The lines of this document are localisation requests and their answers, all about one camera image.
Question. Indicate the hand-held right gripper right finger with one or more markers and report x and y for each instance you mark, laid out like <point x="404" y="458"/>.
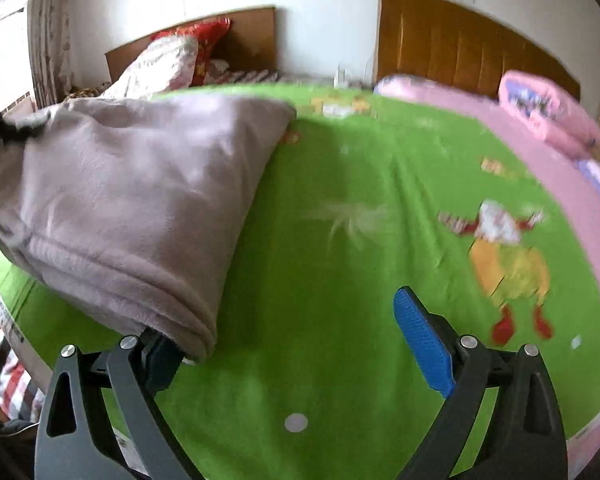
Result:
<point x="420" y="340"/>

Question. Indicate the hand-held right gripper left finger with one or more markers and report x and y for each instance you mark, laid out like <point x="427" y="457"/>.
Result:
<point x="160" y="367"/>

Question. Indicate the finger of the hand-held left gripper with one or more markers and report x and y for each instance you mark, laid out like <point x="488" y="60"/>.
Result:
<point x="17" y="132"/>

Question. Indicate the mauve fleece pants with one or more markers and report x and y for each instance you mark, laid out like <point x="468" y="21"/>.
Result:
<point x="130" y="200"/>

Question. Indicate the barred window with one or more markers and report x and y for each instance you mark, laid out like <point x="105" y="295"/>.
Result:
<point x="5" y="50"/>

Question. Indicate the patterned curtain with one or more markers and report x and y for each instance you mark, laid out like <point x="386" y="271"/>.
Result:
<point x="50" y="35"/>

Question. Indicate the green cartoon printed blanket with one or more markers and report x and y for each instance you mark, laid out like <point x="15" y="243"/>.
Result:
<point x="330" y="260"/>

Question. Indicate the pink floral quilt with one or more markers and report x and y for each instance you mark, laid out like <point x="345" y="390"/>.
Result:
<point x="155" y="67"/>

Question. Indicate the red patterned pillow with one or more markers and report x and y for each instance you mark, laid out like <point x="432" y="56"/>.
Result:
<point x="210" y="40"/>

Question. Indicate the plain wooden headboard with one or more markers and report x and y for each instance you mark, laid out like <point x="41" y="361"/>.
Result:
<point x="252" y="35"/>

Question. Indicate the pink pillow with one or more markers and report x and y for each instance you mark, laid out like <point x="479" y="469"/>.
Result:
<point x="545" y="110"/>

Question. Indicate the white charger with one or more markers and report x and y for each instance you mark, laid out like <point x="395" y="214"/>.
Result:
<point x="341" y="77"/>

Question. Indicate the panelled wooden headboard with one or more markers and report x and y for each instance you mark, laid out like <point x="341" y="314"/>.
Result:
<point x="455" y="45"/>

